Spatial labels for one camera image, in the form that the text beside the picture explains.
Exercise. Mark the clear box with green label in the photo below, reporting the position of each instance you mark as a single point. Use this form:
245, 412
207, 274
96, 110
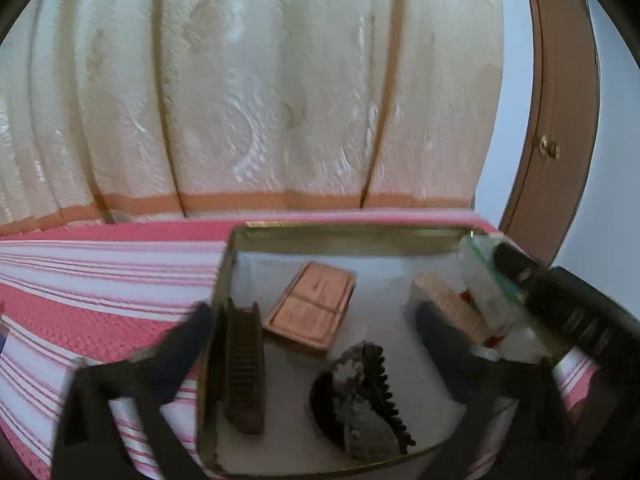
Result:
485, 280

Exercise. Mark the cream patterned curtain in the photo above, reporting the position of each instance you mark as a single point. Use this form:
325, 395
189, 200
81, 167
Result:
275, 85

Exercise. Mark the brown wooden door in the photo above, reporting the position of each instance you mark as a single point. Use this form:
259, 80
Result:
555, 85

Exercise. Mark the grey black hair claw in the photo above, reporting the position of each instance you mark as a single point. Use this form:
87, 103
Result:
360, 400

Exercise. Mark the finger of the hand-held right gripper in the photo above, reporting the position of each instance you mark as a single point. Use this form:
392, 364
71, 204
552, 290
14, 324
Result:
515, 267

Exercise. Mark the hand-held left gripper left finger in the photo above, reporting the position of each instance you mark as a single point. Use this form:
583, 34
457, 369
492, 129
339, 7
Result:
150, 360

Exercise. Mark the copper compact case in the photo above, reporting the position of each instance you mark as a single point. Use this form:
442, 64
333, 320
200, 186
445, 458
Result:
310, 310

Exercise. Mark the gold metal tin box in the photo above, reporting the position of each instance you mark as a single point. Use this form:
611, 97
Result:
350, 280

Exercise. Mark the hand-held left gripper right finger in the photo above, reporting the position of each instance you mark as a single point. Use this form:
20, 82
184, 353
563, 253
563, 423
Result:
450, 350

